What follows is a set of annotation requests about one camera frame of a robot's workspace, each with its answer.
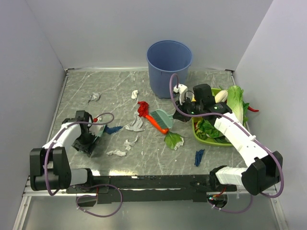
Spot blue plastic bucket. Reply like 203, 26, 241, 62
146, 40, 192, 99

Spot orange toy carrot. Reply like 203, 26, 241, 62
145, 115, 181, 150

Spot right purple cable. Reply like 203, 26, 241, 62
169, 73, 285, 214

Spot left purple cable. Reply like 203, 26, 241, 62
44, 112, 123, 218

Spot green plastic tray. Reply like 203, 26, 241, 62
191, 84, 233, 147

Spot grey paper scrap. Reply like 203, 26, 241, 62
125, 111, 144, 132

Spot dark blue paper scrap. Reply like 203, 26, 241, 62
104, 126, 123, 135
194, 149, 205, 167

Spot small white paper ball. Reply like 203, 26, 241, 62
87, 92, 101, 103

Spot red toy chili pepper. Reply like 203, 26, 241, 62
248, 106, 259, 112

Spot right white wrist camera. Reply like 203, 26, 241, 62
173, 84, 188, 105

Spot white paper scrap near bucket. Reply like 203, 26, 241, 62
131, 90, 139, 100

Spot red paper scrap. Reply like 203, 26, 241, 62
138, 101, 149, 117

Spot aluminium frame rail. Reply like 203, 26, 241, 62
22, 178, 277, 197

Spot white paper scrap by carrot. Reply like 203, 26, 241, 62
174, 137, 184, 150

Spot green toy cabbage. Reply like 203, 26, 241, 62
226, 85, 249, 125

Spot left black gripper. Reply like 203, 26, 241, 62
71, 129, 101, 157

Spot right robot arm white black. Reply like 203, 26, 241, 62
169, 84, 284, 196

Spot dark blue paper scrap right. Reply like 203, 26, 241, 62
194, 149, 205, 167

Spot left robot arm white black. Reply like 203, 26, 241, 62
30, 110, 105, 193

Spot white paper scrap front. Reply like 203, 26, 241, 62
106, 149, 127, 157

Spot dark blue paper scrap left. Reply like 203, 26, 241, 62
104, 126, 123, 135

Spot green leafy toy vegetables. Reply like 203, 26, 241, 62
193, 117, 230, 144

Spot teal hand brush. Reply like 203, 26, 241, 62
150, 109, 173, 129

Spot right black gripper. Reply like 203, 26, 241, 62
173, 95, 203, 122

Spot purple cable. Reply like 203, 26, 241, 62
44, 112, 123, 218
169, 73, 285, 214

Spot white toy corn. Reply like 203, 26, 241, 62
214, 90, 228, 103

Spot white paper scrap centre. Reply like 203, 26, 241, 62
123, 135, 139, 151

